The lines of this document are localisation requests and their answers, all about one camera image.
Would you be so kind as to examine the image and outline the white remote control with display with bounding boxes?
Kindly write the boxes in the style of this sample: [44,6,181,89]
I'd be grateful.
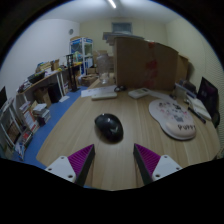
[127,87,150,100]

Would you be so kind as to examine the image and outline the shelf unit with books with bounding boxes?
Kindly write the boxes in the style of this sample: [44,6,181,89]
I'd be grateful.
[0,96,36,161]

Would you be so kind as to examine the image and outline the small black cable bundle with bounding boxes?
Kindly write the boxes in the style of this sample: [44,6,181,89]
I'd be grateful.
[113,85,128,93]

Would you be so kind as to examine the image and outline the black computer mouse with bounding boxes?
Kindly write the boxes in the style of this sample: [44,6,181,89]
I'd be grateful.
[94,113,125,144]

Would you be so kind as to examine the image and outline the white printed mouse pad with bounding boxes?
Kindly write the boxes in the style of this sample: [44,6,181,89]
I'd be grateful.
[148,98,198,141]

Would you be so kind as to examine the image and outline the clear glass jar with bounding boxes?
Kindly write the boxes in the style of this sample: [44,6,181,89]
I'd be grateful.
[96,52,112,85]

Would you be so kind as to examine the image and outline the open cardboard box on floor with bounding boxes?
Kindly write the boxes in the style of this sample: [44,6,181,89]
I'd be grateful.
[80,73,99,88]

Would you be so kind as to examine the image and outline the blue and white display cabinet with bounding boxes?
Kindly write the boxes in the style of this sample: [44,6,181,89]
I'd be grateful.
[69,36,94,75]

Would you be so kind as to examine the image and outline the grey window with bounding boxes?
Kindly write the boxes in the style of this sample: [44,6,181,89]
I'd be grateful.
[111,22,133,34]

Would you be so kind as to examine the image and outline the black marker pen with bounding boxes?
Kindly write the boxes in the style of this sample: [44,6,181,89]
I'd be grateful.
[187,106,207,124]

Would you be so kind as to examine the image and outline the cluttered wooden side desk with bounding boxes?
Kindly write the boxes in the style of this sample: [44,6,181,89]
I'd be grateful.
[16,59,73,111]

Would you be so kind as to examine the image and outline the long ceiling light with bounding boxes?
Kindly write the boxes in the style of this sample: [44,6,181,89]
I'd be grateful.
[106,0,118,10]

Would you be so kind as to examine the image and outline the black bin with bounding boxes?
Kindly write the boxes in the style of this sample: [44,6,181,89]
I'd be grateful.
[47,83,63,104]

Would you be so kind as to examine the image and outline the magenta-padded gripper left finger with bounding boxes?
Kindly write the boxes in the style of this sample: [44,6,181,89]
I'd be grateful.
[44,143,96,187]

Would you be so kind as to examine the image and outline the tall black stand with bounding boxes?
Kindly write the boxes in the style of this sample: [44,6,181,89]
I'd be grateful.
[65,53,79,93]

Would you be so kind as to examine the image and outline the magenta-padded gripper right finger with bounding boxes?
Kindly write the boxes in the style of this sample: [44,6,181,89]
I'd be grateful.
[133,143,183,186]

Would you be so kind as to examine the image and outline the white paper sheet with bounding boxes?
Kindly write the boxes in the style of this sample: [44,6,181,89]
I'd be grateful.
[80,85,118,98]

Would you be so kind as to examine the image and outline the large brown cardboard box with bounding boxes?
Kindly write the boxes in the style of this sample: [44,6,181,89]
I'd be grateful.
[113,35,179,91]

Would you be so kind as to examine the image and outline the white open notebook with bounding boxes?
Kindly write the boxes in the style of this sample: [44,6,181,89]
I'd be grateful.
[186,96,213,122]

